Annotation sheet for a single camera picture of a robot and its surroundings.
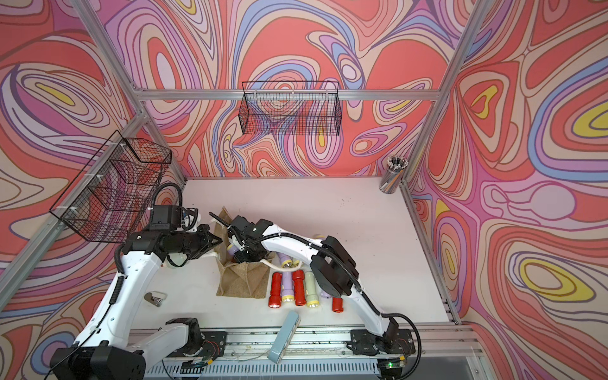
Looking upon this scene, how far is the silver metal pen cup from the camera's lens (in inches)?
40.7

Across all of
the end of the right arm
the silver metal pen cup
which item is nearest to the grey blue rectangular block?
the end of the right arm

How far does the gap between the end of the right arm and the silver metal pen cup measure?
0.66 metres

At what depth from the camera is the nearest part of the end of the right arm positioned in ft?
2.11
